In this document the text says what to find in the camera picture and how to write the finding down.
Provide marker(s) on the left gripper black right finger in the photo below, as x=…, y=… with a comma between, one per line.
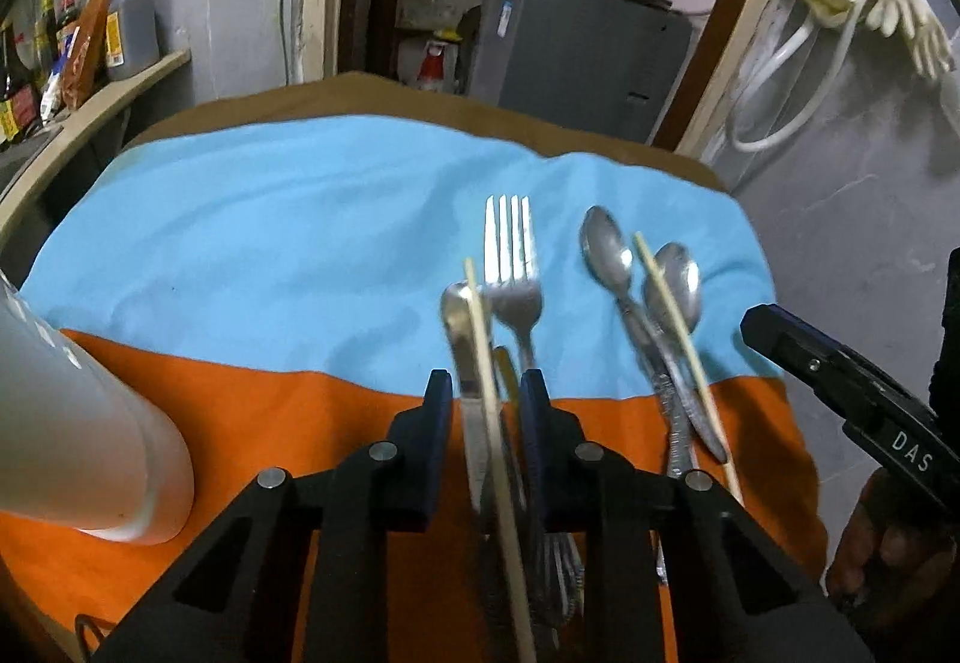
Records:
x=672, y=560

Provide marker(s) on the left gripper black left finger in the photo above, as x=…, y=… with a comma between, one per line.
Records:
x=296, y=568

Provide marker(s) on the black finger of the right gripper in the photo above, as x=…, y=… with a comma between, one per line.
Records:
x=853, y=387

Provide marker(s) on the wooden chopstick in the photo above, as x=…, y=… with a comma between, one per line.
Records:
x=503, y=503
x=654, y=272

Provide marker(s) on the silver spoon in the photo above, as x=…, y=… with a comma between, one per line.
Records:
x=681, y=275
x=611, y=262

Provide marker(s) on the white utensil holder cup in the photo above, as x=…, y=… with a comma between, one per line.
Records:
x=79, y=447

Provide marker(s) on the silver fork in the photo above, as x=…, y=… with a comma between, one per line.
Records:
x=512, y=282

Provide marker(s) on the right hand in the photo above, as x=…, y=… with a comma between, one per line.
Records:
x=894, y=552

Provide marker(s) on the orange cloth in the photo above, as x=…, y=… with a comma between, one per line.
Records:
x=237, y=421

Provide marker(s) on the gold spoon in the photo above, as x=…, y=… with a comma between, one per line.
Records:
x=509, y=386

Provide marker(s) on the silver butter knife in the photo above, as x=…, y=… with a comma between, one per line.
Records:
x=455, y=314

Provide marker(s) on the blue cloth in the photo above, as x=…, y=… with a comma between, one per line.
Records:
x=326, y=244

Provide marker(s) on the red white bottle on floor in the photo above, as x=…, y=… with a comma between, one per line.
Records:
x=437, y=68

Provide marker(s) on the brown sauce pouch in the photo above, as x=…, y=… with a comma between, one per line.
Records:
x=86, y=55

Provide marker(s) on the dark soy sauce bottle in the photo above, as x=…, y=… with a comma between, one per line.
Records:
x=19, y=100

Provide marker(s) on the large vinegar jug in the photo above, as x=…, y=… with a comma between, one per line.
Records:
x=131, y=43

